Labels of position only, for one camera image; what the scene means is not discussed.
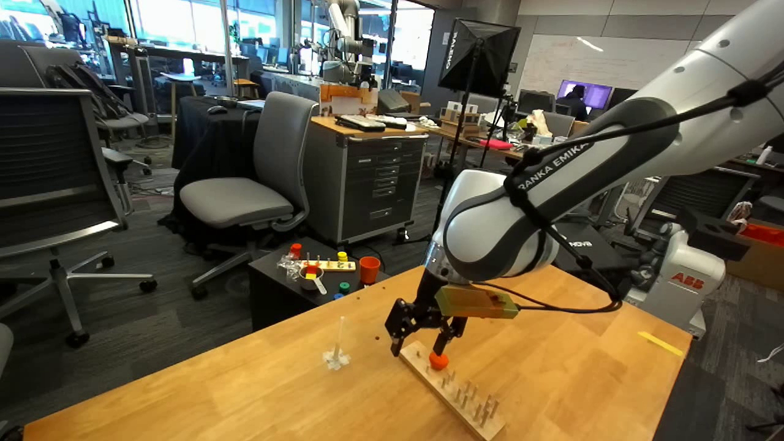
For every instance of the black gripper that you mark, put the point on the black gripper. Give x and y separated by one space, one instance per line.
427 308

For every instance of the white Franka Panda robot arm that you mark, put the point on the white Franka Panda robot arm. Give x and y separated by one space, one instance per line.
491 230

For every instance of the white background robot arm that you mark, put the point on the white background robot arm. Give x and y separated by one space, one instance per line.
344 26

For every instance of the wooden peg rack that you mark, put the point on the wooden peg rack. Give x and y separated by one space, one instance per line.
465 401

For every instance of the orange toy cup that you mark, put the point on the orange toy cup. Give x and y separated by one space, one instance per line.
371 270

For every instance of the clear acrylic peg stand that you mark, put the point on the clear acrylic peg stand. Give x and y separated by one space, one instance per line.
336 358

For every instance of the small green toy piece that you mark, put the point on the small green toy piece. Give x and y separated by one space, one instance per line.
344 287

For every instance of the small yellow toy peg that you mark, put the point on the small yellow toy peg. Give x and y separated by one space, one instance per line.
342 257

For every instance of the yellow toy block strip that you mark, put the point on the yellow toy block strip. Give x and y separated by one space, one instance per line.
331 265

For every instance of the red white toy peg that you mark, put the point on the red white toy peg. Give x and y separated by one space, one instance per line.
312 273

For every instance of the clear plastic toy bag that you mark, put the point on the clear plastic toy bag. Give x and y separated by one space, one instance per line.
290 265

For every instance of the red toy knob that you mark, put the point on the red toy knob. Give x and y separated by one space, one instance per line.
298 250

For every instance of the box of colourful toys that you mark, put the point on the box of colourful toys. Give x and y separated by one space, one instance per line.
272 296

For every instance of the grey drawer cabinet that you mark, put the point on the grey drawer cabinet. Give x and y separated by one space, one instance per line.
367 187

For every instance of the black case green sticker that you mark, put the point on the black case green sticker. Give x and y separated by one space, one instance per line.
600 242

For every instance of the black light stand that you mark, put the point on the black light stand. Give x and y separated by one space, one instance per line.
456 138

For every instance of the red flat object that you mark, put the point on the red flat object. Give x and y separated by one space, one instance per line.
496 145

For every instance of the long wooden desk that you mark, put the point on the long wooden desk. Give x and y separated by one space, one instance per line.
462 133

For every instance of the black keyboard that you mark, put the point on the black keyboard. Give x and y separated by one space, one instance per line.
359 124

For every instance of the grey padded office chair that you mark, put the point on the grey padded office chair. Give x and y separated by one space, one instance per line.
233 199

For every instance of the yellow tape strip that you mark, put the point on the yellow tape strip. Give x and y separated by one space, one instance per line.
659 345

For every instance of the orange cardboard box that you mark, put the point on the orange cardboard box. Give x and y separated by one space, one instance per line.
344 99

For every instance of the black softbox light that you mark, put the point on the black softbox light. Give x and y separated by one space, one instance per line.
481 57

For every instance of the black draped table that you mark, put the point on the black draped table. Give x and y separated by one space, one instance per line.
203 148

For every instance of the monitor with purple screen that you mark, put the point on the monitor with purple screen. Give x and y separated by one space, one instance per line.
583 95

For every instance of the wide black monitor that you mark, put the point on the wide black monitor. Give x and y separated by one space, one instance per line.
622 99

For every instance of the cardboard box red contents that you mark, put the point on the cardboard box red contents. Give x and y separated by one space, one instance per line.
763 258

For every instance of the dark swivel office chair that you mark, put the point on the dark swivel office chair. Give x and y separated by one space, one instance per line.
122 127

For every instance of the black mesh office chair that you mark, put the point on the black mesh office chair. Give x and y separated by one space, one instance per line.
49 163

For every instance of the yellow-green wrist camera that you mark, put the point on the yellow-green wrist camera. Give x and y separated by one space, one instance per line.
478 303

